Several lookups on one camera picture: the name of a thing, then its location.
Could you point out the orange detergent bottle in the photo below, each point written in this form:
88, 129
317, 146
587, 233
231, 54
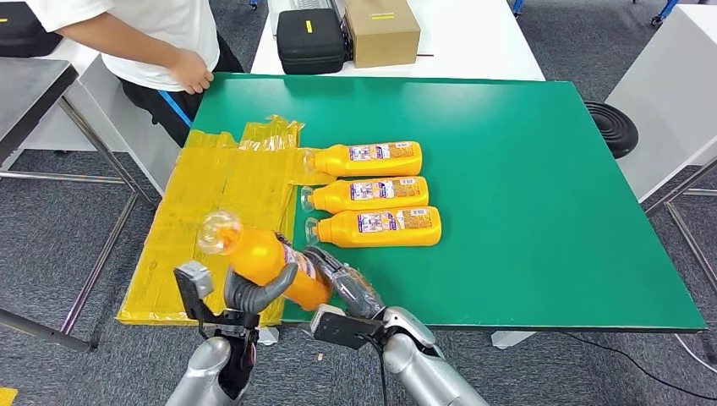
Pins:
342, 232
336, 163
257, 258
336, 199

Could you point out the person's right forearm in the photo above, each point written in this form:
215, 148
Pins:
123, 47

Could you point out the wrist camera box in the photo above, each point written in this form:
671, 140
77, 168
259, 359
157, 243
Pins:
342, 330
193, 280

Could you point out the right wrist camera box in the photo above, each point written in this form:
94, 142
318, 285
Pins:
342, 330

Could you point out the white desk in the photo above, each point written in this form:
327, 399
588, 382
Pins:
134, 145

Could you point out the white table with metal legs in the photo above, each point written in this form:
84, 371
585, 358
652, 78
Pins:
666, 95

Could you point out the brown cardboard box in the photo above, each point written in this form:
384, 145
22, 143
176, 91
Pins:
383, 39

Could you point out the yellow floor marker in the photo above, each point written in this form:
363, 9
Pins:
7, 398

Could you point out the person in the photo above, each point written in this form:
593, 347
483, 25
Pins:
162, 33

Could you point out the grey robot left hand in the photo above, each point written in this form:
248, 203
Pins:
249, 300

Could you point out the grey metal table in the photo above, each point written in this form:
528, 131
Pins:
28, 89

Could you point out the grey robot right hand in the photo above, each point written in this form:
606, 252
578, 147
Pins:
350, 288

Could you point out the black ribbed round stool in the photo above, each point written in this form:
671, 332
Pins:
611, 129

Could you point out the person's right hand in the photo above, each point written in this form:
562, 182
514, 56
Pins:
190, 73

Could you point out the black carrying case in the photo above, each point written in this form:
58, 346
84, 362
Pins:
25, 33
311, 45

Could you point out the silver laptop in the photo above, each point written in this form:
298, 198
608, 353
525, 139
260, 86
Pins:
297, 4

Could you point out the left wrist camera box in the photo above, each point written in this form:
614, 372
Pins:
193, 280

